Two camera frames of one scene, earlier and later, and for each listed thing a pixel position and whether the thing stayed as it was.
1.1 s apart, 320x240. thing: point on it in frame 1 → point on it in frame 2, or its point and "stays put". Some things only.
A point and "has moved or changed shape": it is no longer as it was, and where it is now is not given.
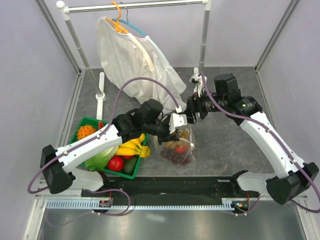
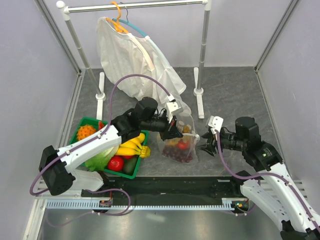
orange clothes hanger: x=118 y=27 stays put
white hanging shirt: x=128 y=56 stays put
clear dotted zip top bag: x=181 y=151 has moved or changed shape
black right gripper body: x=204 y=104 → x=231 y=141
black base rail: x=174 y=187 stays put
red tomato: x=116 y=163 stays put
